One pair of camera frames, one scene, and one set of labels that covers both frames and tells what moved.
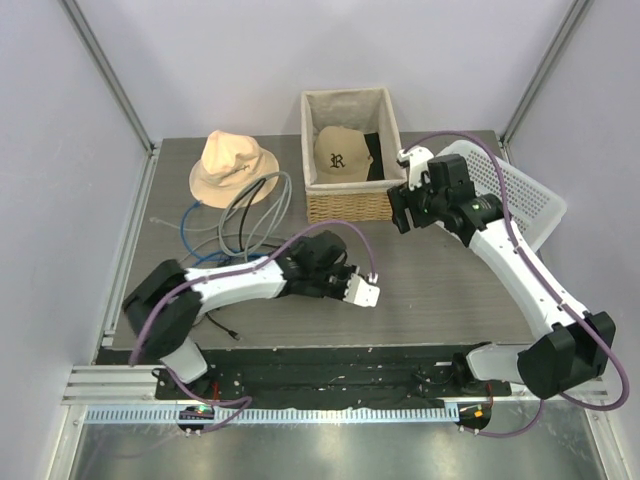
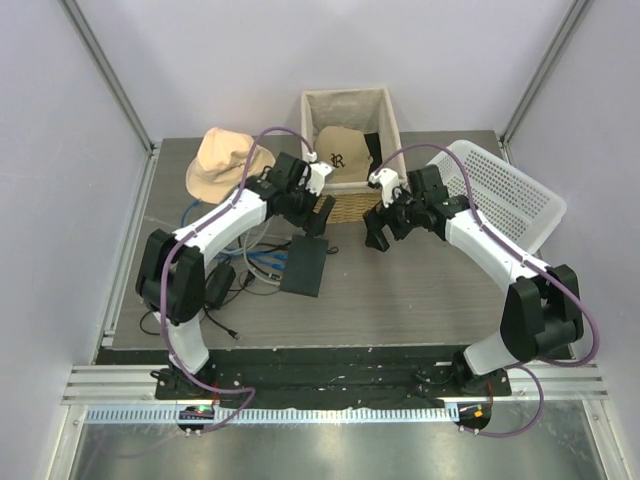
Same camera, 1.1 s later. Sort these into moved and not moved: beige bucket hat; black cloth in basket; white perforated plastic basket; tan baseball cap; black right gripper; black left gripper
Moved: black right gripper; black left gripper
Not moved: tan baseball cap; white perforated plastic basket; black cloth in basket; beige bucket hat
